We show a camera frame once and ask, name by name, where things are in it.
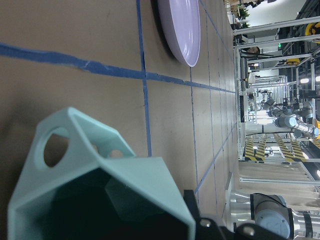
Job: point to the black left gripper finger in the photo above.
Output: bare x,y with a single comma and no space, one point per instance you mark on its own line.
208,226

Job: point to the mint green faceted cup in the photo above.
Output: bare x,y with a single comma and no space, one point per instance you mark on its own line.
82,181

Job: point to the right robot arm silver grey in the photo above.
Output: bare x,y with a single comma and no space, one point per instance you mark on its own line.
272,213

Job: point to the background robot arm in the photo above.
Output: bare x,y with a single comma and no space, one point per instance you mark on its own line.
294,116

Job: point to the lavender round plate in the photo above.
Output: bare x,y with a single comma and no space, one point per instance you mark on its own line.
180,21

